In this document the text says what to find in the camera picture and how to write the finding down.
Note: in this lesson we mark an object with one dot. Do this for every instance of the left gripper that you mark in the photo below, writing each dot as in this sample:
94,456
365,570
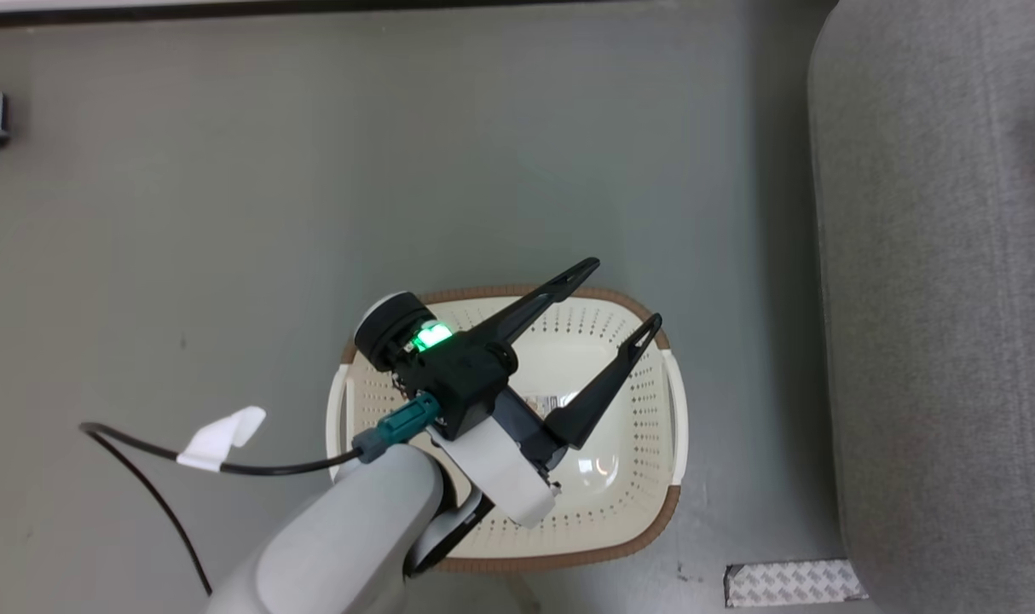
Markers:
500,469

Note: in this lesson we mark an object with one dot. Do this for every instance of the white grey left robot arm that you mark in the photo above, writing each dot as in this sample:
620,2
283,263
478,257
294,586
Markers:
347,537

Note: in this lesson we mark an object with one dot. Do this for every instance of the basket label sticker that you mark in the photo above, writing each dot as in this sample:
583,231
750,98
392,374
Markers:
547,402

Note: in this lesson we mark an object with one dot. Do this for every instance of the cream laundry basket brown rim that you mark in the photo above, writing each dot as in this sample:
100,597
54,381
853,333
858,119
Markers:
620,477

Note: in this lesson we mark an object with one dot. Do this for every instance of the patterned white floor tape strip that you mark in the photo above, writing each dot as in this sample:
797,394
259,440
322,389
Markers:
790,583

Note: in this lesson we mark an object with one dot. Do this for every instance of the grey fabric sofa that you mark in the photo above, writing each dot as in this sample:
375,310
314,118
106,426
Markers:
952,298

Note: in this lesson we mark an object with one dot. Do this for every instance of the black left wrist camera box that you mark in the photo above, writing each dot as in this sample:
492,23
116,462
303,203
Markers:
466,375

